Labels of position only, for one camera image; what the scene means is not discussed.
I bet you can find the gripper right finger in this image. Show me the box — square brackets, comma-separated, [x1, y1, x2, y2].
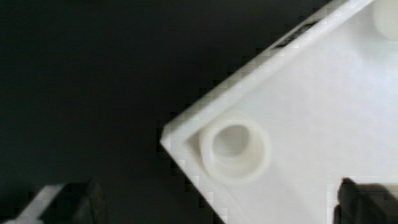
[333, 178, 398, 224]

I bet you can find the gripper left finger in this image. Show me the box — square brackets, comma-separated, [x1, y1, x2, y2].
[9, 179, 112, 224]

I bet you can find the white square table top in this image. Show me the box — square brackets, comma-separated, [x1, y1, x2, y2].
[162, 0, 398, 224]

